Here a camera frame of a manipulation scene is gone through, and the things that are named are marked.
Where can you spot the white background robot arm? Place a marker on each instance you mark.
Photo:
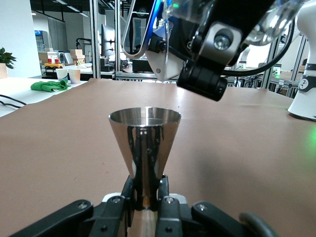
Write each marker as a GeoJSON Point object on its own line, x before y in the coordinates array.
{"type": "Point", "coordinates": [243, 56]}

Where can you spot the yellow box with red buttons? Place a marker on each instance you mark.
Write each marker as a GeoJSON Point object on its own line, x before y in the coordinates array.
{"type": "Point", "coordinates": [53, 65]}

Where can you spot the green potted plant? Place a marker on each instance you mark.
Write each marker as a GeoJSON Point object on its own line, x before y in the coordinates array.
{"type": "Point", "coordinates": [6, 58]}

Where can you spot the cardboard box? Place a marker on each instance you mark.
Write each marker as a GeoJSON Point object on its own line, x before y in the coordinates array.
{"type": "Point", "coordinates": [77, 55]}

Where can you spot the white side table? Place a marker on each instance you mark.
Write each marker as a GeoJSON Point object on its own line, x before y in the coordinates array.
{"type": "Point", "coordinates": [19, 86]}

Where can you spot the brown table cover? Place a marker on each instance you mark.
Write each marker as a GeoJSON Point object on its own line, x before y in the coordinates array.
{"type": "Point", "coordinates": [61, 148]}

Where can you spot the stainless steel double jigger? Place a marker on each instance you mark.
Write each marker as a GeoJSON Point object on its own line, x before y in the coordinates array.
{"type": "Point", "coordinates": [144, 138]}

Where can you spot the green cloth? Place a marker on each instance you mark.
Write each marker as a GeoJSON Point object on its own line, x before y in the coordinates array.
{"type": "Point", "coordinates": [47, 86]}

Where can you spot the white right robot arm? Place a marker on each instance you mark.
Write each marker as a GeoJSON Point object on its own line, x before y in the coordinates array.
{"type": "Point", "coordinates": [303, 98]}

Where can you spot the aluminium frame post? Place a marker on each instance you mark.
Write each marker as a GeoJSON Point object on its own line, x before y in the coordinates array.
{"type": "Point", "coordinates": [95, 37]}

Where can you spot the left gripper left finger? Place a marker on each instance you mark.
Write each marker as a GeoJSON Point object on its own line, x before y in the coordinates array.
{"type": "Point", "coordinates": [116, 214]}

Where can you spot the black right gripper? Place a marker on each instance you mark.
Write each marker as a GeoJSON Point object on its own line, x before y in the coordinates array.
{"type": "Point", "coordinates": [181, 37]}

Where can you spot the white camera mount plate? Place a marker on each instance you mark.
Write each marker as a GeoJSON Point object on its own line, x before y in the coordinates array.
{"type": "Point", "coordinates": [165, 66]}

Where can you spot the small clear glass measuring cup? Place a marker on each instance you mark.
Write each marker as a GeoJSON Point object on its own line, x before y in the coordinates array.
{"type": "Point", "coordinates": [271, 22]}

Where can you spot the white paper cup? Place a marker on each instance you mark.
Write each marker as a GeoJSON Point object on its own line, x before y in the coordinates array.
{"type": "Point", "coordinates": [74, 76]}
{"type": "Point", "coordinates": [61, 74]}

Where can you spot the glass door drinks fridge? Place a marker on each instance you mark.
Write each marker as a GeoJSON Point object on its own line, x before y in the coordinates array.
{"type": "Point", "coordinates": [39, 40]}

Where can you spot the black computer monitor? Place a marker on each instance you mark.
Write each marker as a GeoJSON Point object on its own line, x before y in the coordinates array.
{"type": "Point", "coordinates": [107, 39]}

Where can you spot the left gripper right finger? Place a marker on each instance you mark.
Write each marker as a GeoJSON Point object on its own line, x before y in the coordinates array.
{"type": "Point", "coordinates": [170, 217]}

